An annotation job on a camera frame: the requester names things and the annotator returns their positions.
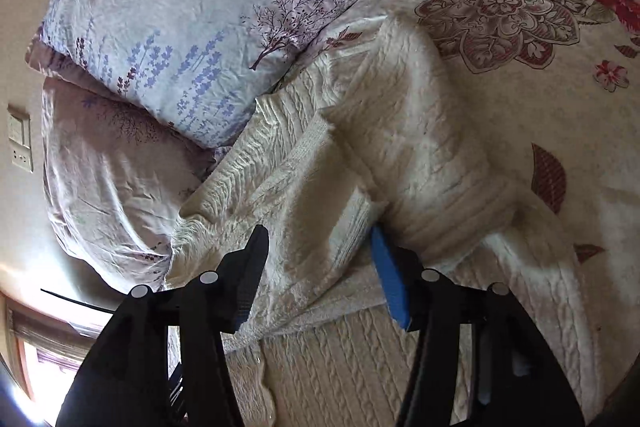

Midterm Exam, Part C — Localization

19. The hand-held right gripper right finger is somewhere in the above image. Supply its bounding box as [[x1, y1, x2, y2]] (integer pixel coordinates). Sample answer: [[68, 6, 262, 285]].
[[370, 227, 586, 427]]

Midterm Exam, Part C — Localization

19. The pink lavender print pillow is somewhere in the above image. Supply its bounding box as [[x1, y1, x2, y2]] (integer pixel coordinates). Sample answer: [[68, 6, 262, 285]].
[[27, 0, 448, 148], [42, 77, 221, 293]]

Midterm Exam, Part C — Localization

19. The cream cable knit sweater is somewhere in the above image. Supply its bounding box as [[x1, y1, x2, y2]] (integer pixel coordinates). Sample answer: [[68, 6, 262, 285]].
[[165, 14, 601, 427]]

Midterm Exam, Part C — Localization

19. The floral bed sheet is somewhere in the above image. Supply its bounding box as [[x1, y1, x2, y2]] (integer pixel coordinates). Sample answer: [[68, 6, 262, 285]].
[[280, 0, 640, 358]]

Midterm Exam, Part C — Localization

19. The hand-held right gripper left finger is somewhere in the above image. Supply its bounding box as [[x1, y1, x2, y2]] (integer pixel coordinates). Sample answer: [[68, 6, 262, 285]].
[[55, 225, 271, 427]]

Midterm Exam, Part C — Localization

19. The black cable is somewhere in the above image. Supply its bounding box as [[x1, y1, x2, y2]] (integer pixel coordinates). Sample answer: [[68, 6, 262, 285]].
[[40, 288, 116, 315]]

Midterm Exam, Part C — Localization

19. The wooden window frame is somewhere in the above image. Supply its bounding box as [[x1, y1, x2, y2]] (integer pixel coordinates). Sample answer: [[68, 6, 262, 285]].
[[0, 297, 101, 427]]

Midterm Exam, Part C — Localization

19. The white wall socket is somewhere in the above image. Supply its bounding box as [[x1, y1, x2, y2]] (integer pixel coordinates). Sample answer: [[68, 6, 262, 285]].
[[11, 142, 34, 172]]

